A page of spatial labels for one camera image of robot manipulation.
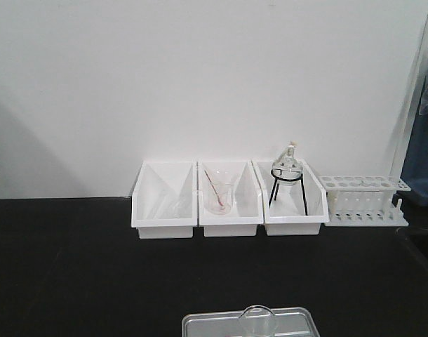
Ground silver metal tray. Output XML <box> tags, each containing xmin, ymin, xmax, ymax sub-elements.
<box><xmin>182</xmin><ymin>307</ymin><xmax>319</xmax><ymax>336</ymax></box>

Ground black wire tripod stand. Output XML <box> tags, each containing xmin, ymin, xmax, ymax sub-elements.
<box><xmin>268</xmin><ymin>168</ymin><xmax>308</xmax><ymax>216</ymax></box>

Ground round glass flask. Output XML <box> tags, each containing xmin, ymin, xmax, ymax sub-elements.
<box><xmin>272</xmin><ymin>142</ymin><xmax>303</xmax><ymax>186</ymax></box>

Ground blue equipment cabinet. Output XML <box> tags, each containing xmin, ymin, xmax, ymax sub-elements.
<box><xmin>400</xmin><ymin>13</ymin><xmax>428</xmax><ymax>208</ymax></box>

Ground stained glass beaker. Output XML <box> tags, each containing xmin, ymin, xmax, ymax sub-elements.
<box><xmin>206</xmin><ymin>169</ymin><xmax>233</xmax><ymax>215</ymax></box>

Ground clear glass beaker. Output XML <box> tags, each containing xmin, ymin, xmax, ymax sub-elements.
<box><xmin>238</xmin><ymin>305</ymin><xmax>278</xmax><ymax>336</ymax></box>

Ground white middle storage bin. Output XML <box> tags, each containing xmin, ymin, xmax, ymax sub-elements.
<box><xmin>197</xmin><ymin>160</ymin><xmax>263</xmax><ymax>237</ymax></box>

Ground glass stirring rod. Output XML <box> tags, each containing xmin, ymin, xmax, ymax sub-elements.
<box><xmin>203</xmin><ymin>169</ymin><xmax>224</xmax><ymax>207</ymax></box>

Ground white test tube rack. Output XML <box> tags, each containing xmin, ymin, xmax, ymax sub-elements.
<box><xmin>319</xmin><ymin>176</ymin><xmax>411</xmax><ymax>227</ymax></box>

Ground white left storage bin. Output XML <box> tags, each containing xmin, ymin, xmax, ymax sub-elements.
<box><xmin>131</xmin><ymin>161</ymin><xmax>198</xmax><ymax>239</ymax></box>

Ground white right storage bin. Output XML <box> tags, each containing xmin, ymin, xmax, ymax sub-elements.
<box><xmin>252</xmin><ymin>159</ymin><xmax>329</xmax><ymax>236</ymax></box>

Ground white storage bin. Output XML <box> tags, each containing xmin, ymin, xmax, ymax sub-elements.
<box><xmin>131</xmin><ymin>161</ymin><xmax>198</xmax><ymax>239</ymax></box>
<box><xmin>197</xmin><ymin>160</ymin><xmax>263</xmax><ymax>237</ymax></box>
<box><xmin>252</xmin><ymin>159</ymin><xmax>329</xmax><ymax>236</ymax></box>

